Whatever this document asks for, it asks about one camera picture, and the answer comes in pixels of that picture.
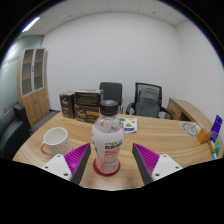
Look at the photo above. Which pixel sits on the black sofa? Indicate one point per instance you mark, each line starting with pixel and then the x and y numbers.
pixel 13 130

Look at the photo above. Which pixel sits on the grey mesh office chair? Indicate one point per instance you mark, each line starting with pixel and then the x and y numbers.
pixel 148 100

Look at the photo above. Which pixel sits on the wooden glass-door cabinet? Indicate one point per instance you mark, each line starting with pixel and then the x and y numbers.
pixel 33 90

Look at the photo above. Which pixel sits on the wooden side desk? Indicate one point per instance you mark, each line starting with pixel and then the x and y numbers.
pixel 186 110

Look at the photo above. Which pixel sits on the white patterned ceramic mug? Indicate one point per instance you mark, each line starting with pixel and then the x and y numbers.
pixel 58 141

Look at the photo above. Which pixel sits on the tall dark brown carton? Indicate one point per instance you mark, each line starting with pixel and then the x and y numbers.
pixel 67 105

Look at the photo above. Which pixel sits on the ceiling light panel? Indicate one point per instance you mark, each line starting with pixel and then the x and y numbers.
pixel 30 24

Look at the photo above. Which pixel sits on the white sticker sheet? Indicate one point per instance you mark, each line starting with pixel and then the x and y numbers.
pixel 130 125

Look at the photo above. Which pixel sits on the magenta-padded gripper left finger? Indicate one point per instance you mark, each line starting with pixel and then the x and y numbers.
pixel 60 165

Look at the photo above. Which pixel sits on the flat round red coaster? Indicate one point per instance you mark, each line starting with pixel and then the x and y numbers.
pixel 96 169

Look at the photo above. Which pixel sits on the black padded chair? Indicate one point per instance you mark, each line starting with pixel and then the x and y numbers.
pixel 111 91

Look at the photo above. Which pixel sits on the small blue packet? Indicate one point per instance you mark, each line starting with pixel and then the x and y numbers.
pixel 214 156

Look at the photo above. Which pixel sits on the purple standing packet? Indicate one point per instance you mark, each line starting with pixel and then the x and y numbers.
pixel 216 128

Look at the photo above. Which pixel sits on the black printed carton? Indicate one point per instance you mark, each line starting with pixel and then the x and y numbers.
pixel 88 97

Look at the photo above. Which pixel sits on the orange-brown small box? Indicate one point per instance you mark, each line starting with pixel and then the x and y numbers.
pixel 204 136

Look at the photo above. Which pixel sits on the small yellow box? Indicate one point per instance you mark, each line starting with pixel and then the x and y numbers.
pixel 212 146

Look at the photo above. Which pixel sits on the green flat packet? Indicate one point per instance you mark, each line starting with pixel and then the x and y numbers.
pixel 217 148

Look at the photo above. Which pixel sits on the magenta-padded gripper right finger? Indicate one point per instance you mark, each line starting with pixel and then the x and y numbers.
pixel 165 165

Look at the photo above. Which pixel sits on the clear black-capped drink bottle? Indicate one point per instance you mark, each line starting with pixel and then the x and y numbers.
pixel 108 136

